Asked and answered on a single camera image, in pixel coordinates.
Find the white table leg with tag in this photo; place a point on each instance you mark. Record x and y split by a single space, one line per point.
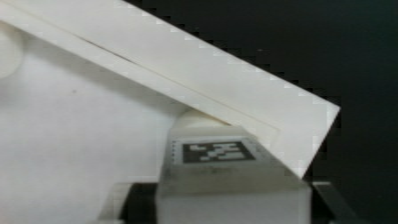
226 184

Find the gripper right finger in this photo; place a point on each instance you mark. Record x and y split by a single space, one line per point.
332 211

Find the white square table top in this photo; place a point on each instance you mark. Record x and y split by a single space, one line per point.
105 73

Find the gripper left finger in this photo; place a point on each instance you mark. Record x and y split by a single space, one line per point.
114 209

